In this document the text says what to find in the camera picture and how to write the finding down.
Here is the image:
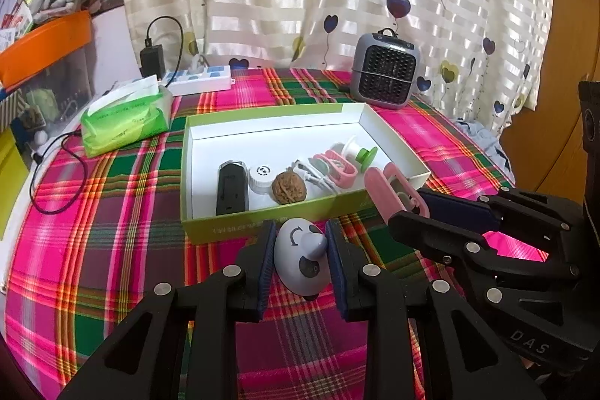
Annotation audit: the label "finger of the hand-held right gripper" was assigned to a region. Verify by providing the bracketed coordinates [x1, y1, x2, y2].
[388, 209, 583, 336]
[416, 187, 585, 252]

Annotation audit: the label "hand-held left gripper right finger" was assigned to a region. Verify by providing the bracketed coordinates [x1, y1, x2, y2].
[325, 219, 547, 400]

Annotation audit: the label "green and white spool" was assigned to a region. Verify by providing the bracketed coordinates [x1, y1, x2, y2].
[335, 135, 378, 164]

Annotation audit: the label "black rectangular device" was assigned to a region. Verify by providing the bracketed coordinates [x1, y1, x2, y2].
[214, 160, 249, 216]

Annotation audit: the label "grey mini heater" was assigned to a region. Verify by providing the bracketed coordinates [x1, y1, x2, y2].
[351, 29, 421, 106]

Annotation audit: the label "clear storage container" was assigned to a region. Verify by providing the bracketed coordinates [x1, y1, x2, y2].
[0, 48, 95, 148]

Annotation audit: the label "pink and green plaid tablecloth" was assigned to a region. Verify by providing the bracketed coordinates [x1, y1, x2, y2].
[4, 67, 549, 400]

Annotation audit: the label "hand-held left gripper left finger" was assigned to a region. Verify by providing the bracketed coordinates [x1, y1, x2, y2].
[56, 219, 278, 400]

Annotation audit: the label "white and blue power strip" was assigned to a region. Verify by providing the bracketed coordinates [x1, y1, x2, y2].
[162, 63, 234, 97]

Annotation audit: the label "brown walnut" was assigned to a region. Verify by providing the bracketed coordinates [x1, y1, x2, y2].
[272, 172, 308, 206]

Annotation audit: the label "white bottle cap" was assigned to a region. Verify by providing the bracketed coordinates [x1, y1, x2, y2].
[248, 163, 275, 187]

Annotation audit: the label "green tissue pack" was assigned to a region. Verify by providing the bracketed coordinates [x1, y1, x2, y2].
[79, 74, 175, 158]

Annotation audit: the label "green and white cardboard box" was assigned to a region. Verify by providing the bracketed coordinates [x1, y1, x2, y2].
[180, 102, 432, 244]

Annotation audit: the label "blue-grey cloth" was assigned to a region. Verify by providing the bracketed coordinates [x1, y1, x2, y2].
[452, 116, 516, 183]

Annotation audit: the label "white panda toy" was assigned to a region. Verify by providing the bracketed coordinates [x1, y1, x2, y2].
[273, 217, 329, 300]

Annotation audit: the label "black charger adapter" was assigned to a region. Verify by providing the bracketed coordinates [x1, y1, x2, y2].
[139, 45, 166, 79]

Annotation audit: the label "thin black cable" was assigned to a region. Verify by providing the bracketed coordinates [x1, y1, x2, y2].
[29, 129, 90, 218]

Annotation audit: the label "black charger cable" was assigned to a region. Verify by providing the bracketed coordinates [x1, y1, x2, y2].
[144, 16, 185, 75]

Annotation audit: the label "pink solid clip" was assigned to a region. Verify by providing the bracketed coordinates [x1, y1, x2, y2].
[364, 163, 432, 223]

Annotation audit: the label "colourful paper packets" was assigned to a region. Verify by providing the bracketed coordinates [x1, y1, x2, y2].
[0, 0, 36, 49]

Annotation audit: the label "yellow box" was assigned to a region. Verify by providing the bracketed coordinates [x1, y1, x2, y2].
[0, 128, 29, 241]

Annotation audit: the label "white usb cable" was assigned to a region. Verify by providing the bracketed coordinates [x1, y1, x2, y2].
[291, 156, 343, 195]

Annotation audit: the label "orange container lid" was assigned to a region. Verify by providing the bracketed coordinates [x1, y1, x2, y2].
[0, 10, 93, 89]

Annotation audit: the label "brown wooden panel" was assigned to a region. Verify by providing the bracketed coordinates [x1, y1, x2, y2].
[497, 0, 600, 204]

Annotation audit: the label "pink open-frame clip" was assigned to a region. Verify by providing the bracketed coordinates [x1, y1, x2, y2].
[313, 149, 359, 190]

